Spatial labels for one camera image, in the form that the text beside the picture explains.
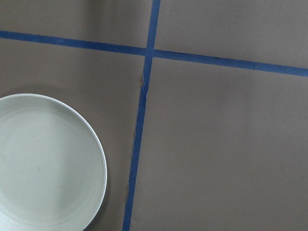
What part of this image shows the white round plate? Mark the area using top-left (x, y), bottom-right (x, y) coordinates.
top-left (0, 93), bottom-right (107, 231)

